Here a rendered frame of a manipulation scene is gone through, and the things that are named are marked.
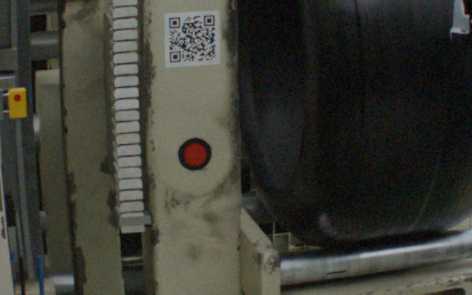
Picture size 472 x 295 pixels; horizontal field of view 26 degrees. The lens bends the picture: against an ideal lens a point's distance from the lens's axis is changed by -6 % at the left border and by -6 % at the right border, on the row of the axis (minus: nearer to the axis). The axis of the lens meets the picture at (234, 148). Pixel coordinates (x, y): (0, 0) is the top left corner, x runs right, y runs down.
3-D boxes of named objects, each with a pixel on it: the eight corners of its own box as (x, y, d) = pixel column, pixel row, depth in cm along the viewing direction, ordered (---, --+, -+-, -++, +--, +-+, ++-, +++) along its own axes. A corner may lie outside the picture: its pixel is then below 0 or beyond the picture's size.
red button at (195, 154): (184, 166, 149) (184, 145, 148) (182, 163, 150) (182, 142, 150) (206, 165, 149) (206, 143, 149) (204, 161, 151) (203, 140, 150)
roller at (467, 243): (270, 292, 149) (272, 267, 147) (262, 274, 153) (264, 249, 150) (487, 260, 157) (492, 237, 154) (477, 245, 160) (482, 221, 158)
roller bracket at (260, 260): (260, 319, 145) (260, 254, 142) (201, 231, 182) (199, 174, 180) (284, 316, 146) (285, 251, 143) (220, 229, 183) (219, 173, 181)
